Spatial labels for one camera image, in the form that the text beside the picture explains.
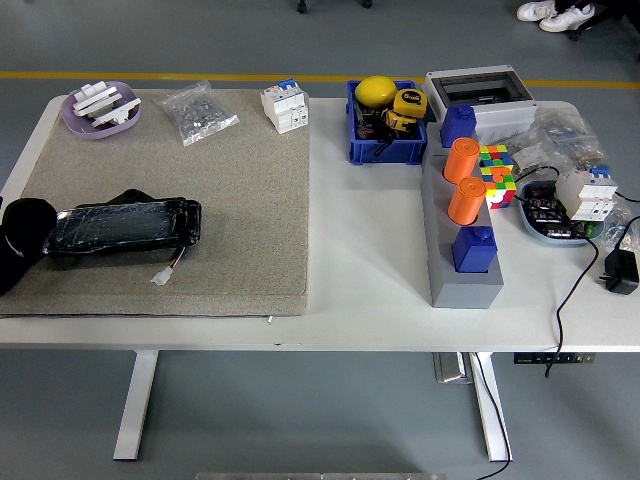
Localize glossy black panel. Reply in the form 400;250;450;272
42;188;203;258

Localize black rag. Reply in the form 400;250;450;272
0;197;59;296

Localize black table control panel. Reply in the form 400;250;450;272
513;352;597;365

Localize grey-brown table mat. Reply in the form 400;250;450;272
0;88;311;319

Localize blue plastic bin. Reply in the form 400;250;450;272
345;78;429;167

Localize small black parts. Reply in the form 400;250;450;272
353;102;401;157

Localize white circuit breaker blue top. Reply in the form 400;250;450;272
260;78;310;135
555;164;619;222

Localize yellow black tool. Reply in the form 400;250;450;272
382;108;419;137

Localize orange cylinder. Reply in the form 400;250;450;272
447;176;487;226
443;137;482;185

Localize blue block with knob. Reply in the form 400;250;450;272
439;103;477;150
451;226;499;274

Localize grey peg holder base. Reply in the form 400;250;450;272
420;122;505;310

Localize yellow dome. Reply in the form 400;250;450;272
354;75;400;109

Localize yellow tape measure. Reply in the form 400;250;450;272
392;88;430;121

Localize clear bag of screws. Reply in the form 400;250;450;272
153;79;240;147

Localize grey metal box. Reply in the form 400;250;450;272
432;352;474;385

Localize colourful puzzle cube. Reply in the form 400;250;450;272
478;144;518;210

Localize black electronic parts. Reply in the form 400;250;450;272
524;182;589;239

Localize light blue bowl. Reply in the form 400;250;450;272
516;179;606;247

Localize white table leg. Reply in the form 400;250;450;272
469;352;514;463
112;349;160;462

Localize white plastic strip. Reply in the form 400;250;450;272
73;80;123;115
88;97;143;127

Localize clear bag of parts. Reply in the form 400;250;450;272
592;192;640;254
509;106;614;176

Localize purple plastic tray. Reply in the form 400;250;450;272
60;81;143;140

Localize black power adapter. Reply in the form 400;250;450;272
598;215;640;296

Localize person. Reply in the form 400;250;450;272
516;0;599;34

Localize black office chair base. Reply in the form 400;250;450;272
569;0;640;41

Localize white plug with coloured wires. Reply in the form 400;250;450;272
151;244;187;287

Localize grey electrical enclosure box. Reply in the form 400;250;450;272
424;65;539;144

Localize black floor cable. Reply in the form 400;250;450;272
469;352;512;480

